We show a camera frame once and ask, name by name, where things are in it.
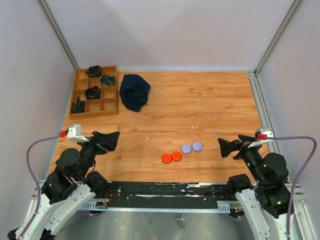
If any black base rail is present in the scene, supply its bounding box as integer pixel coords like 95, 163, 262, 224
77, 180, 251, 211

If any black rolled belt top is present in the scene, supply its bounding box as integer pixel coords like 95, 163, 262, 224
85, 65, 102, 78

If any green patterned rolled belt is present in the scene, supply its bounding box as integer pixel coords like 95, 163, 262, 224
100, 74, 116, 87

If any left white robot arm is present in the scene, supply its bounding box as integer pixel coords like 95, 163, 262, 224
7, 126, 120, 240

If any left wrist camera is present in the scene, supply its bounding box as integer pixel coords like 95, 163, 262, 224
66, 124, 89, 143

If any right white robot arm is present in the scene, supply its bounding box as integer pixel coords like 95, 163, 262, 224
218, 131, 294, 240

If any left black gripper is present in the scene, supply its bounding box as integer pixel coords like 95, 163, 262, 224
75, 130, 120, 179

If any dark blue cloth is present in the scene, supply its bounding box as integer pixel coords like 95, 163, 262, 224
119, 74, 151, 113

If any black rolled belt middle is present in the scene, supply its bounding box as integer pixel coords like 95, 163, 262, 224
84, 85, 101, 100

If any dark folded belt bottom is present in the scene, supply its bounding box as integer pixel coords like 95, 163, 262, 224
70, 96, 86, 114

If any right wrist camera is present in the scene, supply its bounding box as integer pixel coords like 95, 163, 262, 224
248, 127, 274, 148

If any orange earbud charging case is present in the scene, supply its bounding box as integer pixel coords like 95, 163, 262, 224
161, 153, 172, 164

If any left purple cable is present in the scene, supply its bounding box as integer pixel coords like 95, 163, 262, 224
18, 131, 68, 238

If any black rolled belt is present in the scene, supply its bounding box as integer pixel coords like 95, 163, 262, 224
84, 85, 101, 100
85, 65, 102, 78

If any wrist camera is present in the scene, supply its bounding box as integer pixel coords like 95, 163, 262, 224
66, 124, 89, 143
248, 127, 274, 148

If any purple charging case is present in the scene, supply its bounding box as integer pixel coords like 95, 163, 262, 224
181, 144, 192, 155
192, 141, 203, 152

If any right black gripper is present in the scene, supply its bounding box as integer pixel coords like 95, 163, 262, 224
218, 133, 265, 184

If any wooden compartment tray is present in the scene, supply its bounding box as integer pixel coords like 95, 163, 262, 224
69, 66, 119, 120

